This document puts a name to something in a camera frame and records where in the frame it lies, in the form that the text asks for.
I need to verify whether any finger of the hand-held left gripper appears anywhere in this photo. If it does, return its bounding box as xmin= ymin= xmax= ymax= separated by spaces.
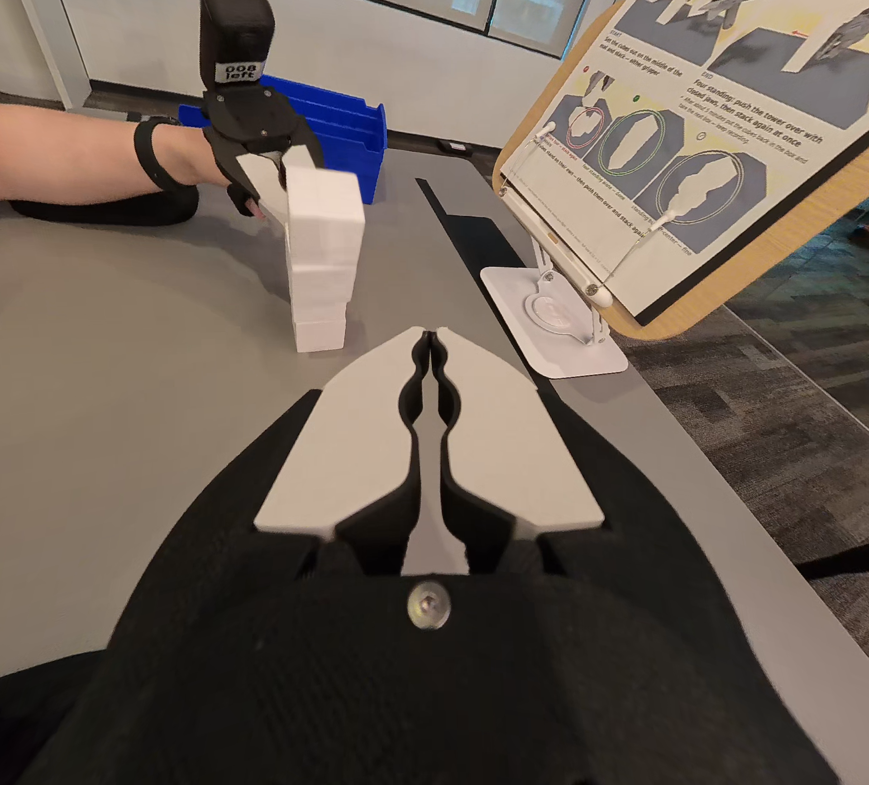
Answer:
xmin=282 ymin=144 xmax=316 ymax=188
xmin=236 ymin=153 xmax=291 ymax=227

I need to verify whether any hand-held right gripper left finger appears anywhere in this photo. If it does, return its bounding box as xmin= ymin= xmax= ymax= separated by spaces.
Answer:
xmin=253 ymin=325 xmax=435 ymax=575

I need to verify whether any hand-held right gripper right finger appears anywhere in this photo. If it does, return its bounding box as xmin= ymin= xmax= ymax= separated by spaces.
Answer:
xmin=433 ymin=325 xmax=606 ymax=575

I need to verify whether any white foam cube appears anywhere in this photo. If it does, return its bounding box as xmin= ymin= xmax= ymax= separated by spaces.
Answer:
xmin=289 ymin=269 xmax=355 ymax=325
xmin=282 ymin=163 xmax=366 ymax=241
xmin=293 ymin=304 xmax=349 ymax=354
xmin=285 ymin=225 xmax=362 ymax=287

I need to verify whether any person's left forearm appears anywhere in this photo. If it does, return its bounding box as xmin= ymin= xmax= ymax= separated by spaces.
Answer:
xmin=0 ymin=102 xmax=162 ymax=203

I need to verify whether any person's left hand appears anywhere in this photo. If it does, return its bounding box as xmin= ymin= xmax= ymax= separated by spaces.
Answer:
xmin=178 ymin=129 xmax=269 ymax=220

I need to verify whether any blue plastic bin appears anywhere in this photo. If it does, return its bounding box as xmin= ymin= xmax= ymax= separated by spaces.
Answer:
xmin=178 ymin=74 xmax=388 ymax=204

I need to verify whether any black chair armrest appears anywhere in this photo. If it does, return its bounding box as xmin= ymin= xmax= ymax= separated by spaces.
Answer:
xmin=10 ymin=186 xmax=200 ymax=228

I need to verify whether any wooden board document stand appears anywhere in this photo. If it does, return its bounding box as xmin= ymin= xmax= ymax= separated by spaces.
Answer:
xmin=492 ymin=0 xmax=869 ymax=380

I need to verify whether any printed instruction sheet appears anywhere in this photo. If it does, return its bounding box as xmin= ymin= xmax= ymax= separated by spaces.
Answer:
xmin=506 ymin=0 xmax=869 ymax=319

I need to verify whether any black wrist rest pad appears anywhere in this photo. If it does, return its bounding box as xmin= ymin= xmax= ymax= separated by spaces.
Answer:
xmin=0 ymin=652 xmax=103 ymax=785

